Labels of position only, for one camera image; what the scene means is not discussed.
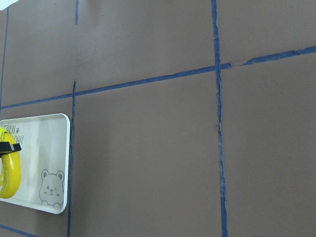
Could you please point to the white bear tray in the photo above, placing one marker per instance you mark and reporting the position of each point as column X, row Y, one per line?
column 45, row 142

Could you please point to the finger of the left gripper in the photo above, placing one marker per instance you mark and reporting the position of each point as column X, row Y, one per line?
column 7, row 148

